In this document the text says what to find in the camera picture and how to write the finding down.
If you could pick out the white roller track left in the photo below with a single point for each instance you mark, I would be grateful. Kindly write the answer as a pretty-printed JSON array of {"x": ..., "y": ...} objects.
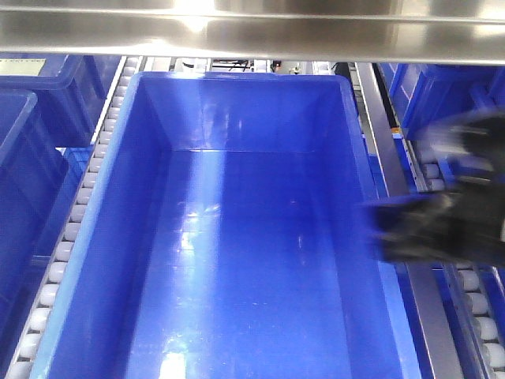
[{"x": 39, "y": 309}]

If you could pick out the blue bin right side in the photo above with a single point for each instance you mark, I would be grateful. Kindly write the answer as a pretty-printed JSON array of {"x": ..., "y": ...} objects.
[{"x": 422, "y": 94}]

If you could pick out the large blue bin centre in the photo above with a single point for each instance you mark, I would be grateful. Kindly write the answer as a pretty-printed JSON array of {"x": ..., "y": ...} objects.
[{"x": 226, "y": 237}]

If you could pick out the white roller track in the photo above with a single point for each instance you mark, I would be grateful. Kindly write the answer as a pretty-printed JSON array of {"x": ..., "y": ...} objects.
[
  {"x": 39, "y": 309},
  {"x": 476, "y": 299}
]

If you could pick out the steel shelf beam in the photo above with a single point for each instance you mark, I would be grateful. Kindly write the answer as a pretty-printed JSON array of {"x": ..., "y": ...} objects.
[{"x": 453, "y": 32}]

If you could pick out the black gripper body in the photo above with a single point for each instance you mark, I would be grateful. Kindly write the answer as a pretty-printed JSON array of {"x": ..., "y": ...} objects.
[{"x": 467, "y": 215}]

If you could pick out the blue bin left side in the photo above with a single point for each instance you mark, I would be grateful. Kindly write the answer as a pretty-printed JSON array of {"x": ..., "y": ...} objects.
[{"x": 32, "y": 172}]

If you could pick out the white roller track right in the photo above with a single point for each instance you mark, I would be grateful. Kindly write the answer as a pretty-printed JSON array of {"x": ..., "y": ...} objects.
[{"x": 476, "y": 299}]

